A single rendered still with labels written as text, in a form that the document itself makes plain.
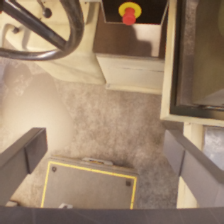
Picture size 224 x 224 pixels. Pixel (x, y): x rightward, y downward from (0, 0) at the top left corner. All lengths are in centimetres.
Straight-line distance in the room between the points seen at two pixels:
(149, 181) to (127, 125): 53
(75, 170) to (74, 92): 75
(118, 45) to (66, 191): 105
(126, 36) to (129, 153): 97
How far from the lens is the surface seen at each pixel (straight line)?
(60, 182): 129
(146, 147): 148
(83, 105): 155
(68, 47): 35
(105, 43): 100
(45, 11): 63
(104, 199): 124
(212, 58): 44
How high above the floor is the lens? 146
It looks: 81 degrees down
